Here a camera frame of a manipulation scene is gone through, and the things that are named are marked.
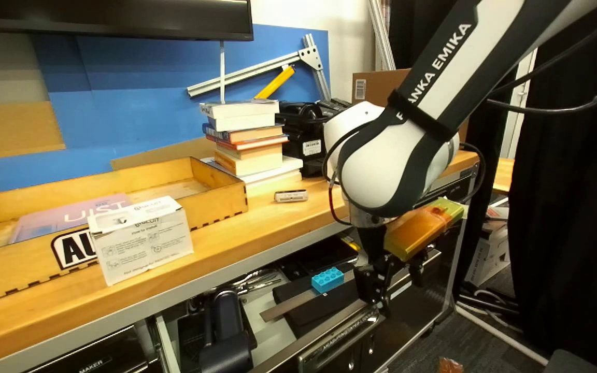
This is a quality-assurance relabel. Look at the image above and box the aluminium bracket rail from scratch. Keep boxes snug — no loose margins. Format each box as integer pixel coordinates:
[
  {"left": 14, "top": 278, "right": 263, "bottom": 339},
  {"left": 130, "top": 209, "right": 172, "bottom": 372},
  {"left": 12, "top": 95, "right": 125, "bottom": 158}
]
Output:
[{"left": 186, "top": 33, "right": 331, "bottom": 100}]

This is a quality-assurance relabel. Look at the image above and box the stack of books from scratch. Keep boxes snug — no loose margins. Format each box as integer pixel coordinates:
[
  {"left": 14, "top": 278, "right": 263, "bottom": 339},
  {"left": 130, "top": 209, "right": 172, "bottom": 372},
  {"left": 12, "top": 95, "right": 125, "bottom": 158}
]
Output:
[{"left": 199, "top": 100, "right": 302, "bottom": 194}]

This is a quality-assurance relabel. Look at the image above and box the black device in drawer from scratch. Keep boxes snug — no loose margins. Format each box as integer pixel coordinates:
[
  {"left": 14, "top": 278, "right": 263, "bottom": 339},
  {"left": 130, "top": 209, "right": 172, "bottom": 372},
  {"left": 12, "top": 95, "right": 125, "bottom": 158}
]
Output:
[{"left": 199, "top": 290, "right": 257, "bottom": 373}]

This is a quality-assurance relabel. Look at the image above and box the brown cardboard box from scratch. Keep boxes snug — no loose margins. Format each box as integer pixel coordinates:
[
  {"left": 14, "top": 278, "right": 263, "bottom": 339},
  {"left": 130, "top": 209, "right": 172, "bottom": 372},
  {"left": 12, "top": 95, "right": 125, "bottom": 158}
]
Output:
[{"left": 352, "top": 69, "right": 409, "bottom": 106}]

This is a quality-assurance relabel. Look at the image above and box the yellow handled tool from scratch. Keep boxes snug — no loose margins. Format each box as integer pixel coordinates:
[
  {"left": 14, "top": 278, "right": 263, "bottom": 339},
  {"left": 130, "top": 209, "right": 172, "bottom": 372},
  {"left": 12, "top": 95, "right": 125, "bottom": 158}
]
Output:
[{"left": 256, "top": 65, "right": 294, "bottom": 100}]

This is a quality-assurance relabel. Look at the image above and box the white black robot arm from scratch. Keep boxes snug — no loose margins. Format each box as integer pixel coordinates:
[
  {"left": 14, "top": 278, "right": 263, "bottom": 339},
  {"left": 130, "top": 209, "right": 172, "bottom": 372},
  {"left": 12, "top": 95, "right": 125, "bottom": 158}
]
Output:
[{"left": 325, "top": 0, "right": 597, "bottom": 308}]

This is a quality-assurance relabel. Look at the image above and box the flat metal bar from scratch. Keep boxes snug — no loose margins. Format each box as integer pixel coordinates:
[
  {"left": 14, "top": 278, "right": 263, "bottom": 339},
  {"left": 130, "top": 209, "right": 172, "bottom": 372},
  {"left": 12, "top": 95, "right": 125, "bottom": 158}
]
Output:
[{"left": 259, "top": 281, "right": 356, "bottom": 325}]

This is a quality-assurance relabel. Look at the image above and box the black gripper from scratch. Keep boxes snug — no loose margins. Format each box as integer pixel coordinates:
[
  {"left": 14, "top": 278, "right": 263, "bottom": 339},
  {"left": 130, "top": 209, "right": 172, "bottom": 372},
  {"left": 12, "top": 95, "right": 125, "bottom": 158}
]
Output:
[{"left": 354, "top": 225, "right": 390, "bottom": 311}]

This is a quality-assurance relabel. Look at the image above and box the grey metal drawer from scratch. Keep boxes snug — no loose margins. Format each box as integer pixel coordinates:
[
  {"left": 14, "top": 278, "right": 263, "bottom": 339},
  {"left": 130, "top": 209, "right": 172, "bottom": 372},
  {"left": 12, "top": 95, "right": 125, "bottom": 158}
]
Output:
[{"left": 157, "top": 245, "right": 453, "bottom": 373}]

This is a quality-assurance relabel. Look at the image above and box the white paper label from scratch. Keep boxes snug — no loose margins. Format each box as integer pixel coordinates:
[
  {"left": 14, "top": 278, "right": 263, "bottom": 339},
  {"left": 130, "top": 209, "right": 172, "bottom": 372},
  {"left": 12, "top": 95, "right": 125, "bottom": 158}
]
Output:
[{"left": 87, "top": 196, "right": 193, "bottom": 287}]

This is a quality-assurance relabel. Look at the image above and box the small blue block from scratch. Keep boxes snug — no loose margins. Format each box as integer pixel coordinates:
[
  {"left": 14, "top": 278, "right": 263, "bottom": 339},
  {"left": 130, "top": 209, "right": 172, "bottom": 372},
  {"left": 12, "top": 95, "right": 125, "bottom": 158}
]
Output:
[{"left": 312, "top": 268, "right": 344, "bottom": 295}]

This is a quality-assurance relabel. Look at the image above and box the wooden tray box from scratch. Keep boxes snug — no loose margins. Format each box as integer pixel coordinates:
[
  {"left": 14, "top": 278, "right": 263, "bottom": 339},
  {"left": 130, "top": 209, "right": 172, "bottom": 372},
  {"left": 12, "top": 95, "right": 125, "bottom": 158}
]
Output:
[{"left": 0, "top": 158, "right": 250, "bottom": 299}]

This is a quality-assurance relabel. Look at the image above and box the black monitor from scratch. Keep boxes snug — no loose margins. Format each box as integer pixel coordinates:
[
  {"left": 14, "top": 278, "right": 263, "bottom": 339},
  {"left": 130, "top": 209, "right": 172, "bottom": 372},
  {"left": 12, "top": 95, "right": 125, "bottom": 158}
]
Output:
[{"left": 0, "top": 0, "right": 253, "bottom": 41}]

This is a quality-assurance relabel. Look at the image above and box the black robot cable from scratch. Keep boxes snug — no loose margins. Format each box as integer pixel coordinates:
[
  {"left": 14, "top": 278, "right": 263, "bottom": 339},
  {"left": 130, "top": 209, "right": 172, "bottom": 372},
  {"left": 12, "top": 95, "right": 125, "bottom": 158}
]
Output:
[{"left": 484, "top": 0, "right": 597, "bottom": 116}]

